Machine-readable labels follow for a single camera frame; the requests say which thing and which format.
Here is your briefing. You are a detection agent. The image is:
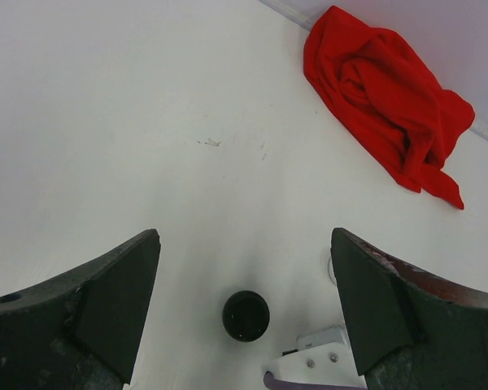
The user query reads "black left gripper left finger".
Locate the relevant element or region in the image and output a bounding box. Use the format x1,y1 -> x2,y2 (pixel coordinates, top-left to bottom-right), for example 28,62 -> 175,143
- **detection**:
0,229 -> 161,389

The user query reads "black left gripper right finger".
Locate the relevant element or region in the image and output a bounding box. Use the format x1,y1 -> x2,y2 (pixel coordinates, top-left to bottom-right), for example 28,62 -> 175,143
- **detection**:
331,227 -> 488,389

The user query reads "black round charging case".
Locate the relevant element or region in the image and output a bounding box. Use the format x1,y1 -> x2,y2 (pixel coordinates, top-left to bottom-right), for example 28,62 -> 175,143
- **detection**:
222,290 -> 270,343

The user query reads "red crumpled cloth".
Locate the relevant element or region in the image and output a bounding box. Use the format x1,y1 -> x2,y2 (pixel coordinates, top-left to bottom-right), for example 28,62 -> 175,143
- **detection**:
303,6 -> 476,210

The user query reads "white arm base bracket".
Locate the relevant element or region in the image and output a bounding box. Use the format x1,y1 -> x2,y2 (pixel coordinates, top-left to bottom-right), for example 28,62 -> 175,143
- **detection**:
263,325 -> 367,390

